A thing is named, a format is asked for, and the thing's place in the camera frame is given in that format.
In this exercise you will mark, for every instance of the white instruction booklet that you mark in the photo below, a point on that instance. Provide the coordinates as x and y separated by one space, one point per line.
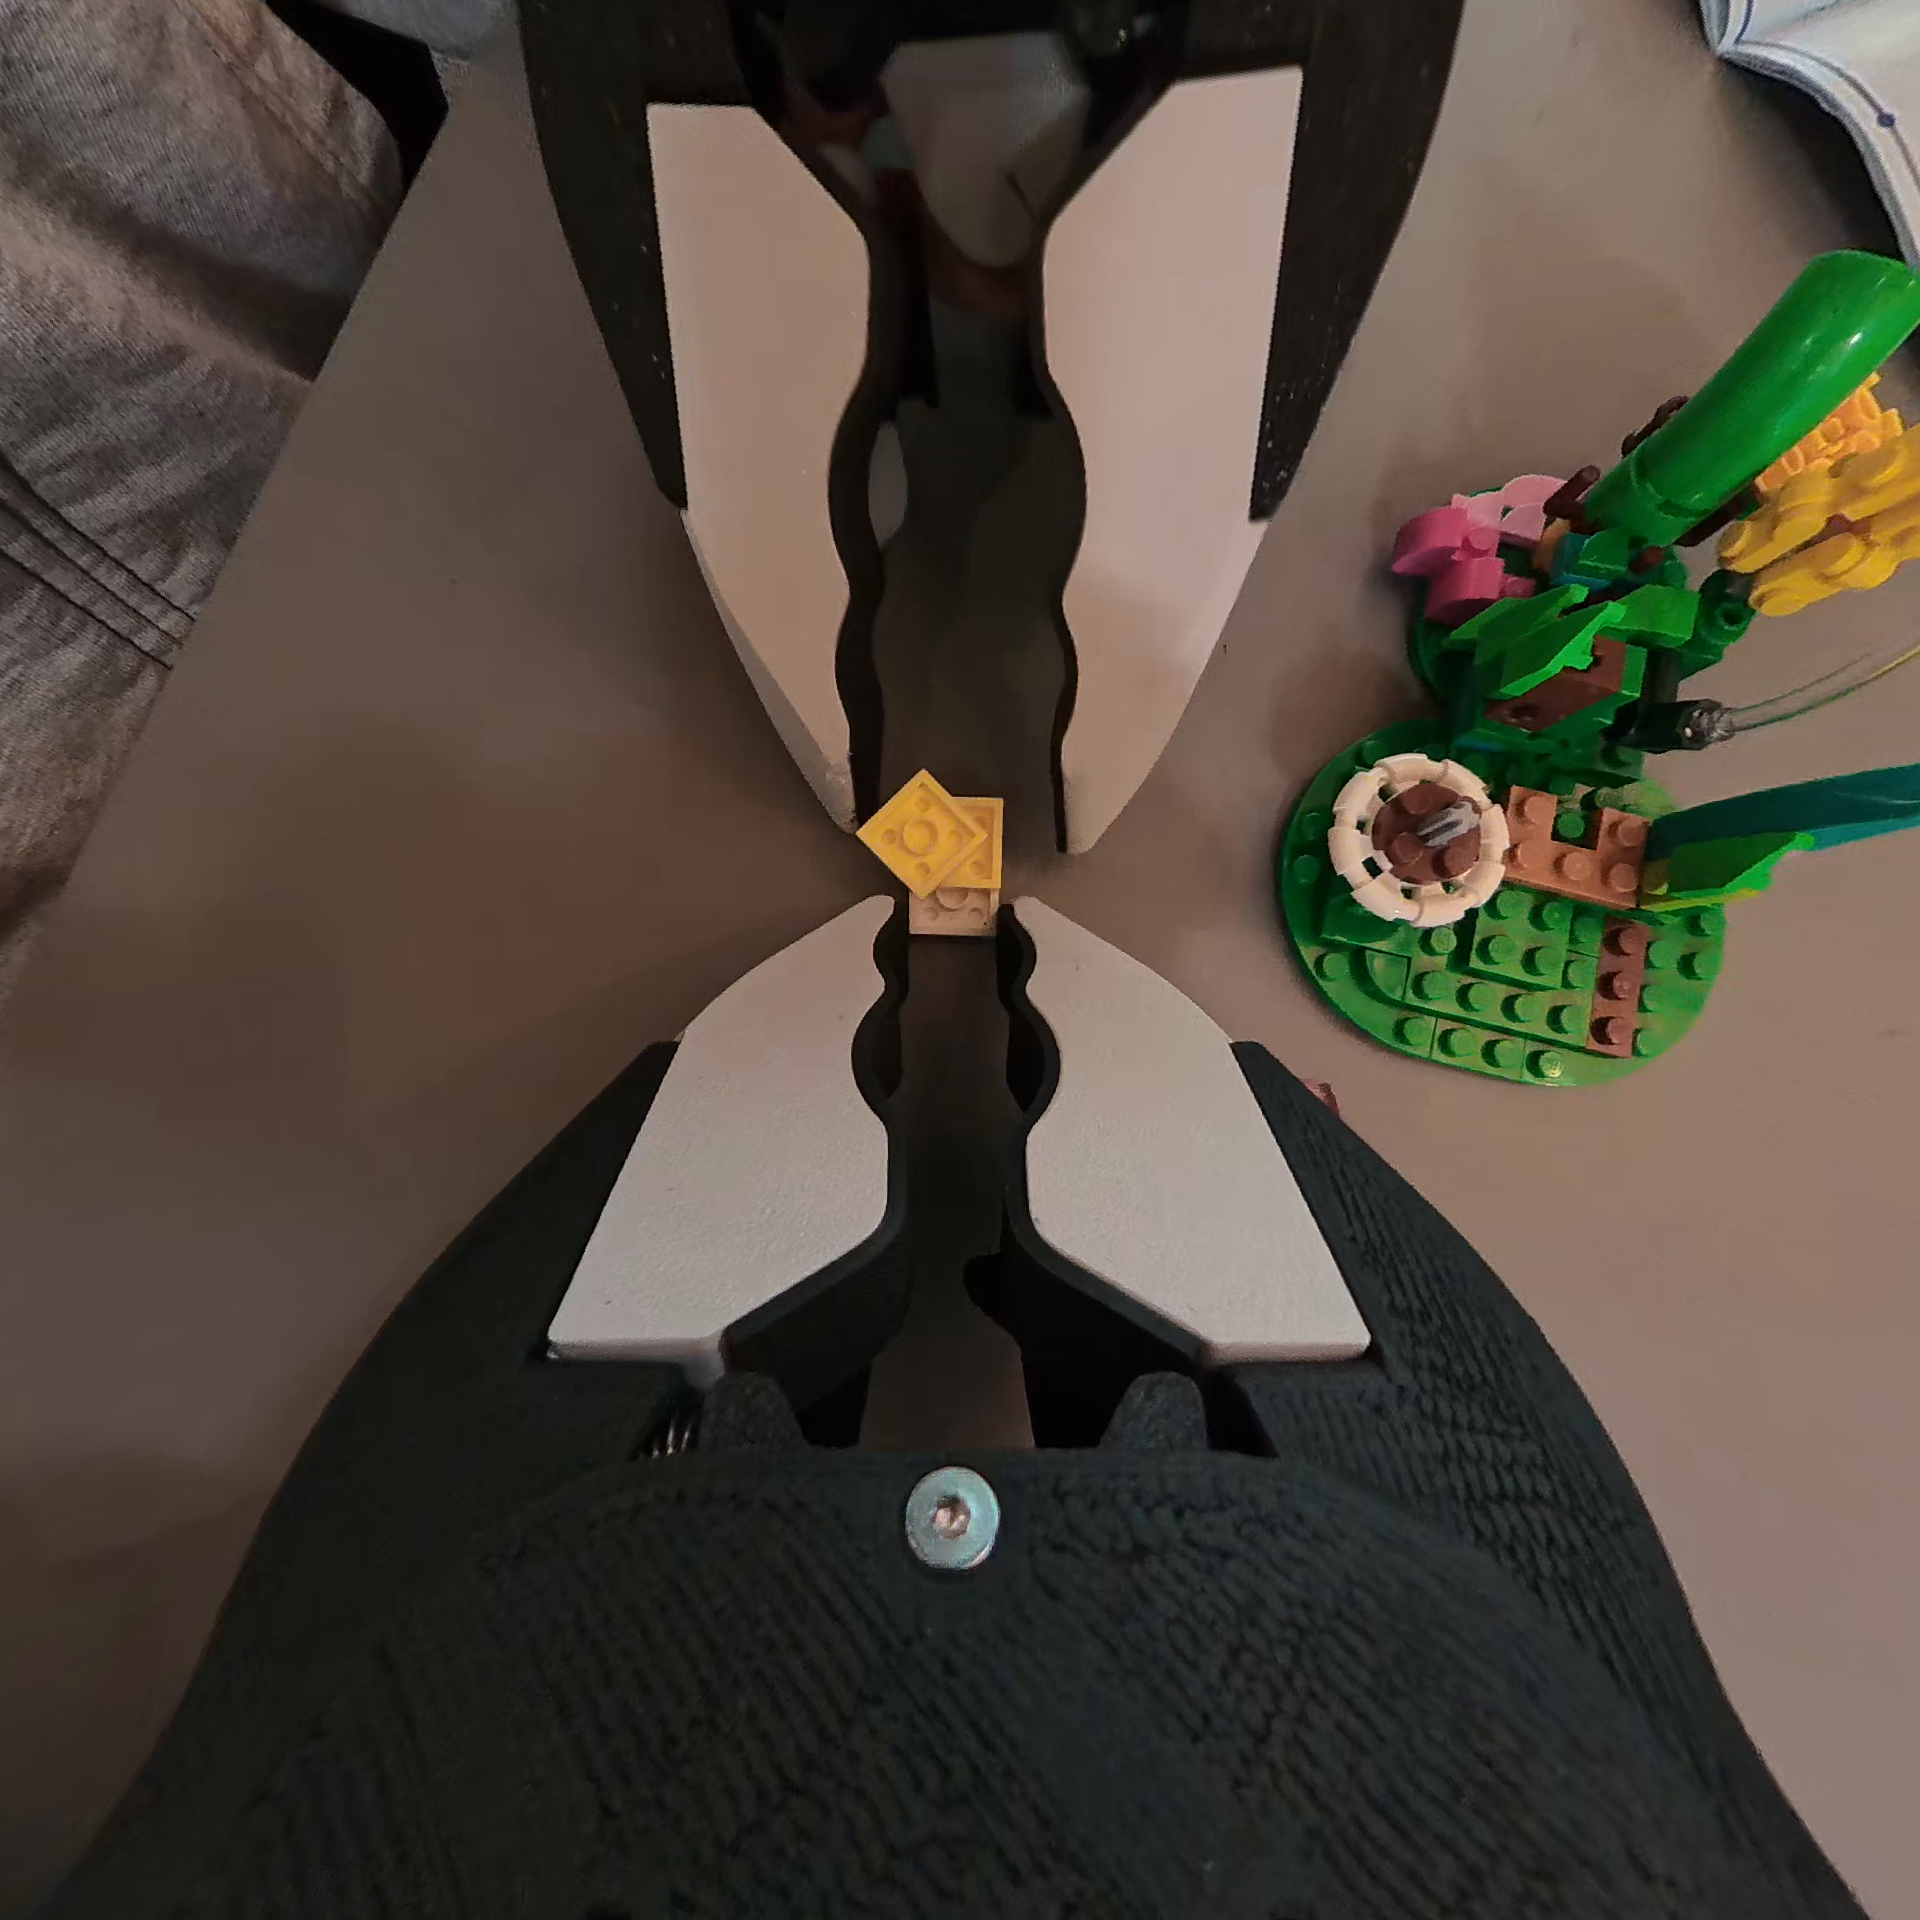
1845 75

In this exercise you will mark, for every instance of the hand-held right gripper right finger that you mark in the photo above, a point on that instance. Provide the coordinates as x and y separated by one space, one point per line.
1184 1185

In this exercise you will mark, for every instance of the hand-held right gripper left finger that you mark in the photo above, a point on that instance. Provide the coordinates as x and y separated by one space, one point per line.
735 1185

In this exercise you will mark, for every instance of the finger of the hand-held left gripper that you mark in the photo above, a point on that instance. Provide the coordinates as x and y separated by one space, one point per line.
1171 375
750 375

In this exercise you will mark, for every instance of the person's grey hoodie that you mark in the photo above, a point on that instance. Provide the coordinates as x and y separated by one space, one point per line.
150 375

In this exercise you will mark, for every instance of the green lego plant model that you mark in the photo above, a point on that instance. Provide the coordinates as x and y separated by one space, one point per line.
1500 960

